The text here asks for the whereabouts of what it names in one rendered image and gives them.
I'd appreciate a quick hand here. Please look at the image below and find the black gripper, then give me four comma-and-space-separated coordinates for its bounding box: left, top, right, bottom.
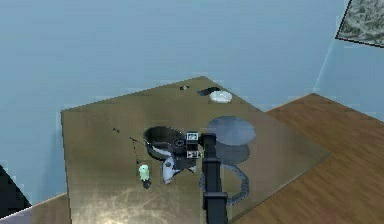
112, 127, 189, 167

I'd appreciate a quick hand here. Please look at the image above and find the grey metal bowl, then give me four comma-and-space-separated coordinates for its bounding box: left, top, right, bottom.
142, 125, 188, 161

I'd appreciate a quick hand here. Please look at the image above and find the pale green white bottle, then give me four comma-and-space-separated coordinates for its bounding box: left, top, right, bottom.
138, 163, 151, 183

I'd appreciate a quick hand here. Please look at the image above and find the olive brown table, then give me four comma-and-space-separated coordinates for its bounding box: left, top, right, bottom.
60, 75, 332, 224

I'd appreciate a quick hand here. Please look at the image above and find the white grey curved object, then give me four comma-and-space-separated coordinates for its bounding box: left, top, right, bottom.
161, 155, 198, 185

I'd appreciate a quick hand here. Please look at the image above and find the black flat phone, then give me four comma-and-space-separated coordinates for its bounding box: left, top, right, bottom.
196, 86, 222, 97

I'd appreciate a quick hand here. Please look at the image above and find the white round plate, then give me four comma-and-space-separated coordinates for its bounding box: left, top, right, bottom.
209, 90, 234, 104

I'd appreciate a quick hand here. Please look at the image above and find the grey round plate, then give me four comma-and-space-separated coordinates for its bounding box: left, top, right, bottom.
207, 115, 257, 147

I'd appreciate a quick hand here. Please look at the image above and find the black furniture corner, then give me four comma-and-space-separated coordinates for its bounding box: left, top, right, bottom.
0, 163, 32, 219

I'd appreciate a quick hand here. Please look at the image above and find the grey framed wall picture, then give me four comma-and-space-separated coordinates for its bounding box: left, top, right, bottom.
334, 0, 384, 48

